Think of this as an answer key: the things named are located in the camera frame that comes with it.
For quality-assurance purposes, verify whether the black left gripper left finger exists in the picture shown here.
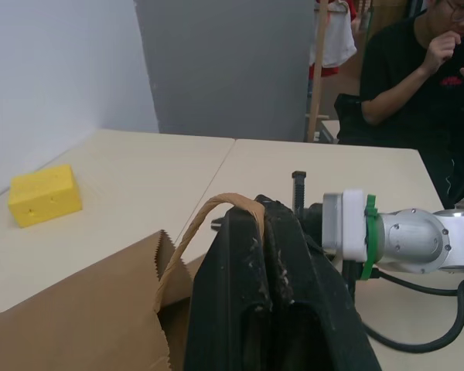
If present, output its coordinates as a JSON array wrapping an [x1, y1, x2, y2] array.
[[183, 202, 280, 371]]

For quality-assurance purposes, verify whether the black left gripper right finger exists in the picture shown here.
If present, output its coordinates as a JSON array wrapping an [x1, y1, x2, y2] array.
[[254, 195, 382, 371]]

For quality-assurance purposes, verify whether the brown paper bag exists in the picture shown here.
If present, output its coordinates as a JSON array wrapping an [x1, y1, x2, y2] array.
[[0, 192, 266, 371]]

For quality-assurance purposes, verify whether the yellow cheese plush toy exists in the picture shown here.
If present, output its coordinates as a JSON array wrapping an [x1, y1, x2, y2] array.
[[7, 164, 83, 229]]

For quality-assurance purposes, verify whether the person's right hand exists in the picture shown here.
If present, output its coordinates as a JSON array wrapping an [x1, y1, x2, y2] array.
[[422, 32, 464, 75]]

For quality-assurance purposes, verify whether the black chair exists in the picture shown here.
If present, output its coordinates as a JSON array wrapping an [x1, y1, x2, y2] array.
[[333, 92, 368, 145]]

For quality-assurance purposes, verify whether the wooden rack pole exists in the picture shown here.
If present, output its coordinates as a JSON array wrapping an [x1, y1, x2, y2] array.
[[306, 0, 333, 143]]

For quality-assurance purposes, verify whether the red hanging cloth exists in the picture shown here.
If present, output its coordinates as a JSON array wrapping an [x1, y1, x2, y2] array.
[[308, 63, 341, 81]]

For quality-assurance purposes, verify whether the grey partition panel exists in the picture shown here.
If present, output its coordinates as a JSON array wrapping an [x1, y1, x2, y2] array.
[[134, 0, 316, 143]]

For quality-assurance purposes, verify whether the person in black t-shirt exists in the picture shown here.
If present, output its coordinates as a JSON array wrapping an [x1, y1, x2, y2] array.
[[360, 0, 464, 209]]

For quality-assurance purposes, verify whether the white hanging garment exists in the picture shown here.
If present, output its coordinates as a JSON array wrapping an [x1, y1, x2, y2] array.
[[308, 0, 358, 70]]

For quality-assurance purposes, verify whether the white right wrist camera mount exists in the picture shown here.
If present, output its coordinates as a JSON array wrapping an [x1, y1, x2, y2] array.
[[322, 188, 373, 261]]

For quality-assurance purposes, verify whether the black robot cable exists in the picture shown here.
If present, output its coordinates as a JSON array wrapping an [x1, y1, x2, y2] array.
[[354, 269, 464, 345]]

